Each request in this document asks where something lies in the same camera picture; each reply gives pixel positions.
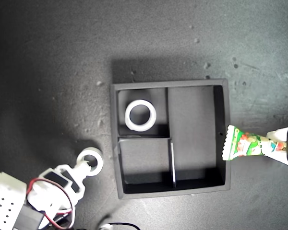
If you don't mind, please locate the large white tape roll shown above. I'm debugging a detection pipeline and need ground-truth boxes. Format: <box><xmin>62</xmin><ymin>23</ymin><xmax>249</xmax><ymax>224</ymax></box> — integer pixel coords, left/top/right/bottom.
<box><xmin>124</xmin><ymin>99</ymin><xmax>157</xmax><ymax>132</ymax></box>

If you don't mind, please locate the black compartment tray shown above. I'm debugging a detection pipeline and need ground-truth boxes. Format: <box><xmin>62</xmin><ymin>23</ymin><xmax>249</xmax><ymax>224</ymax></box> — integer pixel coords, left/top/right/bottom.
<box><xmin>110</xmin><ymin>78</ymin><xmax>231</xmax><ymax>200</ymax></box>

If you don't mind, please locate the green printed snack bar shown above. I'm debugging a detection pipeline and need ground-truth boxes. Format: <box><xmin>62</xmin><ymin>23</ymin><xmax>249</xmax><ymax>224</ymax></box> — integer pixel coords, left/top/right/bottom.
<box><xmin>221</xmin><ymin>125</ymin><xmax>288</xmax><ymax>161</ymax></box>

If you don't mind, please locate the red arm wire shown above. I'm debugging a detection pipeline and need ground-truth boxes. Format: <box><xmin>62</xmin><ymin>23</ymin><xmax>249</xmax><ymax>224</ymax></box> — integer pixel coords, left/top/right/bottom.
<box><xmin>29</xmin><ymin>178</ymin><xmax>74</xmax><ymax>220</ymax></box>

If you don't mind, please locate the small white tape roll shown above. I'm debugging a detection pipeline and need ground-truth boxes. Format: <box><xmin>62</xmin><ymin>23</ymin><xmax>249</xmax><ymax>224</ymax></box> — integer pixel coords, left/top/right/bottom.
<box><xmin>76</xmin><ymin>147</ymin><xmax>104</xmax><ymax>177</ymax></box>

